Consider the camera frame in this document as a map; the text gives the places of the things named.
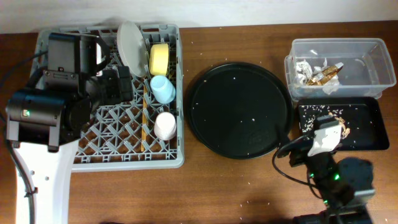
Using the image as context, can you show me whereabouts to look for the wooden chopstick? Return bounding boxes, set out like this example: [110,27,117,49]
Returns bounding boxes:
[141,86,147,152]

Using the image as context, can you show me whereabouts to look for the white ceramic plate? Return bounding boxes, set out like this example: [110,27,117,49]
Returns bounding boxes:
[116,21,148,78]

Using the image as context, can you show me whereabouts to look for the light blue plastic cup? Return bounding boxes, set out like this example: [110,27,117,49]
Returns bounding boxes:
[150,75,176,104]

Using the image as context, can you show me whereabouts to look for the yellow plastic bowl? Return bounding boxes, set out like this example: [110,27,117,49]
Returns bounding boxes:
[149,44,169,76]

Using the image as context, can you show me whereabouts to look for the pink plastic cup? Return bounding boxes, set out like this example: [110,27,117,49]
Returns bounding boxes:
[154,112,177,141]

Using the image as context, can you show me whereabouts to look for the wrappers and tissue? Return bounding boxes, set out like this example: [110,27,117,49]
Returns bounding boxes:
[293,58,344,95]

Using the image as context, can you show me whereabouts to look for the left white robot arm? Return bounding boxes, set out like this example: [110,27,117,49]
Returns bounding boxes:
[4,32,134,223]

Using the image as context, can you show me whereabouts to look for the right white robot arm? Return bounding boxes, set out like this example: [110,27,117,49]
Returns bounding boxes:
[272,142,376,224]

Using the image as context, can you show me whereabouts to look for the grey plastic dishwasher rack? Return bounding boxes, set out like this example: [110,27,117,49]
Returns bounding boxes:
[29,23,185,173]

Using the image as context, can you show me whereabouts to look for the black rectangular waste tray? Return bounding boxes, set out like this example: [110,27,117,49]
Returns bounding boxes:
[298,97,390,151]

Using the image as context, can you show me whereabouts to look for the clear plastic waste bin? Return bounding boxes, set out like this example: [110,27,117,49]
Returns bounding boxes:
[284,38,397,101]

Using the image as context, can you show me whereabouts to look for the round black serving tray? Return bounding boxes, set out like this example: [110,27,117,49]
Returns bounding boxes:
[185,62,294,159]

